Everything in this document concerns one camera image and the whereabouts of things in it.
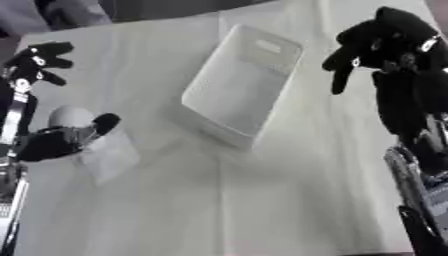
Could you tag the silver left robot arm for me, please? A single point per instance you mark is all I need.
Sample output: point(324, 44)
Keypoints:
point(10, 196)

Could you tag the white rectangular object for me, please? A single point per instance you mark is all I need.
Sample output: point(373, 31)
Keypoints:
point(111, 156)

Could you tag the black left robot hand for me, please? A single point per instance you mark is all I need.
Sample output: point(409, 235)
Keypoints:
point(45, 145)

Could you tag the white plastic basket box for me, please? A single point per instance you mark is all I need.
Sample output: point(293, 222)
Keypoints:
point(242, 86)

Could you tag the white round object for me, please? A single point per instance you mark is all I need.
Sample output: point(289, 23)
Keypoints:
point(69, 116)

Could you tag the person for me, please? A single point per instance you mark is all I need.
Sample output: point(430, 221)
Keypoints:
point(49, 13)

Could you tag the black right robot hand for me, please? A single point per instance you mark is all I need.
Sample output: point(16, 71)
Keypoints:
point(402, 60)

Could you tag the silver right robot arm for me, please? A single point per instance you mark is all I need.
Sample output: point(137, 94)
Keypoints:
point(421, 186)

